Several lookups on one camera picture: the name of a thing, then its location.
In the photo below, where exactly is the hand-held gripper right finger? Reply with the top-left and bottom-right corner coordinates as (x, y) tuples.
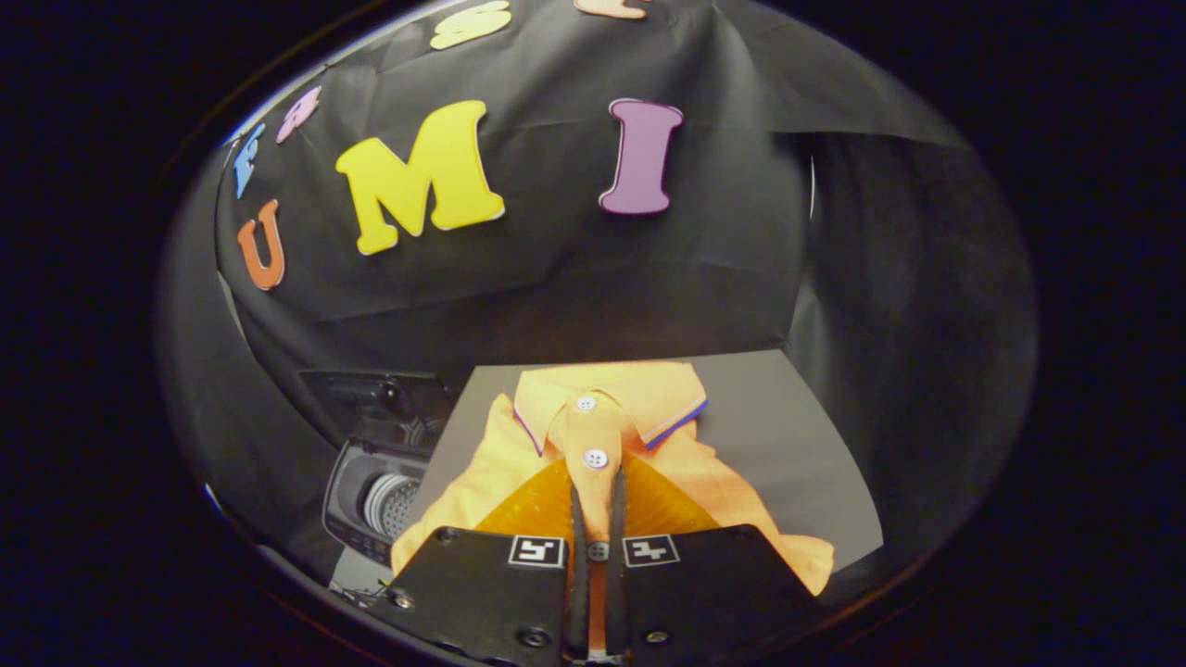
(593, 454), (826, 664)

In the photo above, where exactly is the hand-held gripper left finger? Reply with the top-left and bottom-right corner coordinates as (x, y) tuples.
(371, 454), (594, 664)

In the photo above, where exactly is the grey washing machine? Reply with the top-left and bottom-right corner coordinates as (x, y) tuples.
(320, 437), (436, 568)

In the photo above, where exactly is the orange polo shirt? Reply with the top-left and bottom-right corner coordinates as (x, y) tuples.
(389, 361), (835, 649)

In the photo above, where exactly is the beige cabinet with dark top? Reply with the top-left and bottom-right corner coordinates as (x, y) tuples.
(408, 350), (886, 594)

